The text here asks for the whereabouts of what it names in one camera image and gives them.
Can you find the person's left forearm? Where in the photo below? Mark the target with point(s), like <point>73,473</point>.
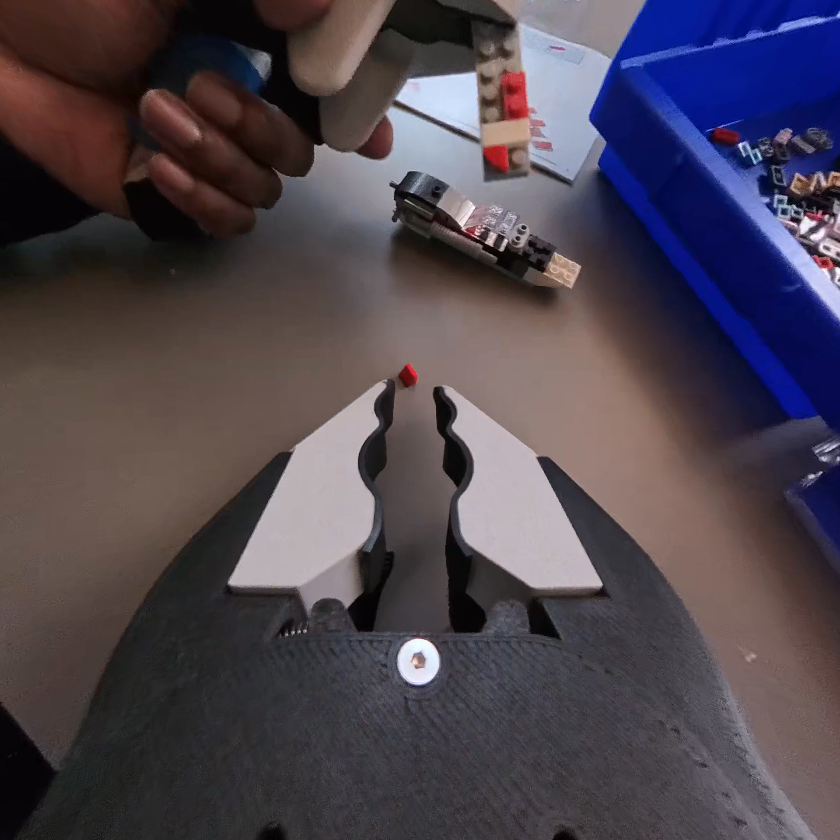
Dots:
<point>33,197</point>

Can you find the person's left hand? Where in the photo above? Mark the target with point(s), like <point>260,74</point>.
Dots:
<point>72,85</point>

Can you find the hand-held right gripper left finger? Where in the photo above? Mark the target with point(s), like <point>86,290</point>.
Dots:
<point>308,512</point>

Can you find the white instruction sheet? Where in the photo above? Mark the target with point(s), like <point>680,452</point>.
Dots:
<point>564,72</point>

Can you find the small red brick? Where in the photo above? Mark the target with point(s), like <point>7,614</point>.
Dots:
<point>408,375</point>

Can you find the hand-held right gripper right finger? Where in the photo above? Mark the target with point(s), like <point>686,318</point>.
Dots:
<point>518,518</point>

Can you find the blue plastic bin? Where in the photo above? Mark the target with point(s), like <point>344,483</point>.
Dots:
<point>820,518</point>
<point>689,197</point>

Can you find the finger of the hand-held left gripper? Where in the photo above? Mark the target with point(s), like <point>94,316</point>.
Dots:
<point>433,19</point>

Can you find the black and chrome brick vehicle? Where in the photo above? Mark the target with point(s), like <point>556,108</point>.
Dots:
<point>472,226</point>

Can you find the grey brick plate with red bricks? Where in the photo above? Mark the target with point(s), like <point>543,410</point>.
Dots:
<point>502,111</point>

